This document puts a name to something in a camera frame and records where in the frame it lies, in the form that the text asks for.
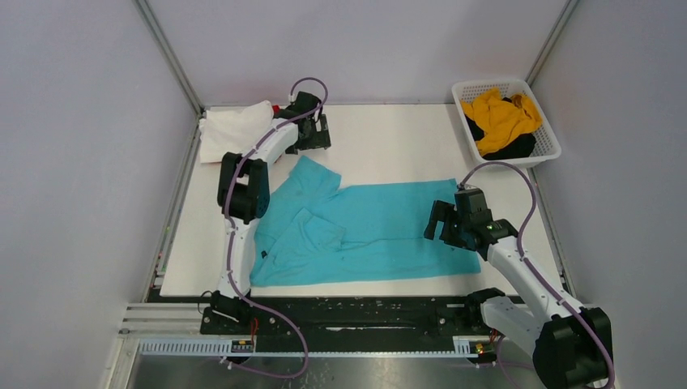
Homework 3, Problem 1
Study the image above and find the table edge rail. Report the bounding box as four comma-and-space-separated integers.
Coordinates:
527, 168, 577, 297
139, 120, 200, 303

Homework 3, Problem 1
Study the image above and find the white plastic basket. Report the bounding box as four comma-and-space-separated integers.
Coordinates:
451, 79, 561, 168

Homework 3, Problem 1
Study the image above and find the white folded t-shirt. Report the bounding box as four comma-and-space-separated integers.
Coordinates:
198, 100, 274, 164

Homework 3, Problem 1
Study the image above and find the right corner aluminium post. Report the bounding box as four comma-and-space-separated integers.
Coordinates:
525, 0, 580, 86

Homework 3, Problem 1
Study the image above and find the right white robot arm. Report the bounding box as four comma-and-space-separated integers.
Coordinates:
424, 187, 617, 388

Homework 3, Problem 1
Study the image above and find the right table edge rail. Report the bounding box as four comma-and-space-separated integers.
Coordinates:
527, 168, 577, 297

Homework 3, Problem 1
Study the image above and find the left corner aluminium post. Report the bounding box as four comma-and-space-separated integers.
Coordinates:
133, 0, 204, 117

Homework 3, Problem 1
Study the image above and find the white slotted cable duct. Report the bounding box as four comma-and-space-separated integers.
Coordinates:
138, 336, 493, 358

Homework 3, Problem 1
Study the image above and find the turquoise t-shirt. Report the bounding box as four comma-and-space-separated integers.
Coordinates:
250, 157, 480, 287

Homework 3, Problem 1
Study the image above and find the left table edge rail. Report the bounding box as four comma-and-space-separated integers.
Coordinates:
139, 120, 200, 303

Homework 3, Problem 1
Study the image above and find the corner aluminium post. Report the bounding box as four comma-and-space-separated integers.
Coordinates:
525, 0, 580, 86
133, 0, 204, 117

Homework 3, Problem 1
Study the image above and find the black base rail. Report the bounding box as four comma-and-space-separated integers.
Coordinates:
147, 289, 532, 354

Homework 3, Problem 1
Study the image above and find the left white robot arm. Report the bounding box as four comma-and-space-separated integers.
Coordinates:
210, 92, 331, 333

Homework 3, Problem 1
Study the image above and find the black t-shirt in basket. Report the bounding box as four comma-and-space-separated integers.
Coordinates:
464, 115, 536, 160

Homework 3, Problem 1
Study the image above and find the yellow t-shirt in basket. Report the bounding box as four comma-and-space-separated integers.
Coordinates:
460, 88, 544, 158

